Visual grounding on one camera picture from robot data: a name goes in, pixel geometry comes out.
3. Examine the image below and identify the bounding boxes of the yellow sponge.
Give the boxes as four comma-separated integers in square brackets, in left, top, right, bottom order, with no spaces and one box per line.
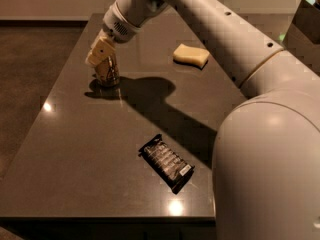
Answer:
[173,44,210,69]

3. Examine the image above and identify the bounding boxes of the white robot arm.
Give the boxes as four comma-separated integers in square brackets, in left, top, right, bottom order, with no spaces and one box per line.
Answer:
[86,0,320,240]

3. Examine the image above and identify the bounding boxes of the orange soda can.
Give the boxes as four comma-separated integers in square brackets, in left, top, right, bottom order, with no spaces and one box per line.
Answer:
[95,55,120,87]

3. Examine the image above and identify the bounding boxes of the black snack bar wrapper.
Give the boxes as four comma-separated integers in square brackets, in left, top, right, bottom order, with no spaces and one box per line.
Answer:
[139,134,194,194]

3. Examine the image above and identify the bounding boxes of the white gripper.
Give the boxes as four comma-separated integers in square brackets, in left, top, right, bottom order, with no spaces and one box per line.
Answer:
[85,3,140,66]

